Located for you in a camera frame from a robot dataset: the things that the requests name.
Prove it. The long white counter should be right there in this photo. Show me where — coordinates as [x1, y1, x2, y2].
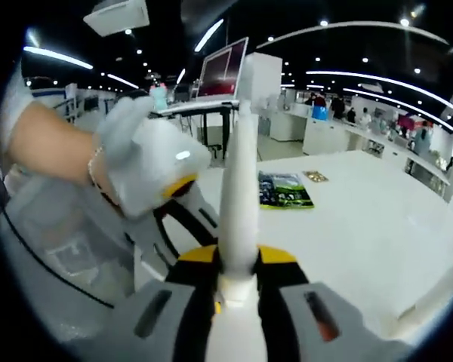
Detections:
[301, 112, 452, 197]

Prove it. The monitor with dark red screen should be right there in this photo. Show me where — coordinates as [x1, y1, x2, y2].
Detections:
[195, 36, 250, 102]

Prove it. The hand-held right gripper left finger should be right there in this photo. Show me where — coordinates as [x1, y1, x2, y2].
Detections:
[94, 244, 223, 362]

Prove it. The dark red board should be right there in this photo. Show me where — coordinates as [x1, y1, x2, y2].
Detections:
[398, 112, 424, 131]

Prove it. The thin beaded bracelet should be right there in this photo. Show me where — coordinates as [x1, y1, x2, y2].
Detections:
[87, 145, 105, 189]

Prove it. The white square pillar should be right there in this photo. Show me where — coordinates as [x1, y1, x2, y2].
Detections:
[242, 51, 284, 114]

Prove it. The green black skincare sachet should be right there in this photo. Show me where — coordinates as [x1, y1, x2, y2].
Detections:
[257, 171, 316, 210]

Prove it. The person's left hand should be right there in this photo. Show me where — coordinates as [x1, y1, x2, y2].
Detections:
[92, 96, 156, 183]

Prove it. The white ceiling air vent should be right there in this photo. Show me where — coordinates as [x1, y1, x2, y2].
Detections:
[82, 0, 151, 38]

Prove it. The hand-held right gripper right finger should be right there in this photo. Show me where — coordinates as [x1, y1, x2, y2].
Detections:
[255, 244, 414, 362]

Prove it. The white skincare tube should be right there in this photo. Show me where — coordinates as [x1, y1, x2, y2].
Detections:
[205, 100, 270, 362]

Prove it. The black-legged white desk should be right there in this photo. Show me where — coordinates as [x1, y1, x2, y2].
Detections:
[150, 98, 245, 161]

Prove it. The thin black cable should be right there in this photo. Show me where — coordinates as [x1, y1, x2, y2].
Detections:
[0, 205, 116, 310]

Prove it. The gold skincare sachet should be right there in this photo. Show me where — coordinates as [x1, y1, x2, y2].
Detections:
[302, 170, 330, 184]

